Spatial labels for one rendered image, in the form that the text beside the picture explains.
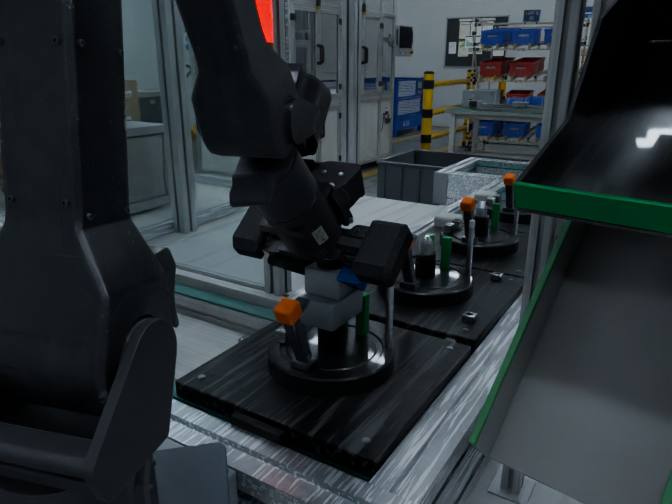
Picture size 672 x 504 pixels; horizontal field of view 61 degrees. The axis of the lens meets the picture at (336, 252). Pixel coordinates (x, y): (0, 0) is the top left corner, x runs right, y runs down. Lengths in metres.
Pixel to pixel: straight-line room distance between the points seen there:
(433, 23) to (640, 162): 11.55
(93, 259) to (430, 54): 11.77
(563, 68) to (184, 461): 0.41
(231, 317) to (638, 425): 0.56
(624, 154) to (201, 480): 0.37
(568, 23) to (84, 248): 0.40
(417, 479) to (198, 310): 0.50
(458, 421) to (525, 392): 0.10
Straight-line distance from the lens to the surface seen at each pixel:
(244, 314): 0.83
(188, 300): 0.91
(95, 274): 0.25
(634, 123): 0.51
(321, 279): 0.58
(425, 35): 12.03
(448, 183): 1.79
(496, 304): 0.82
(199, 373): 0.64
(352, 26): 1.79
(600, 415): 0.49
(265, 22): 0.75
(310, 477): 0.51
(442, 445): 0.55
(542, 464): 0.49
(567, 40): 0.51
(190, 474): 0.37
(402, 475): 0.52
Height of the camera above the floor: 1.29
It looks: 19 degrees down
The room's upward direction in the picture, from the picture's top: straight up
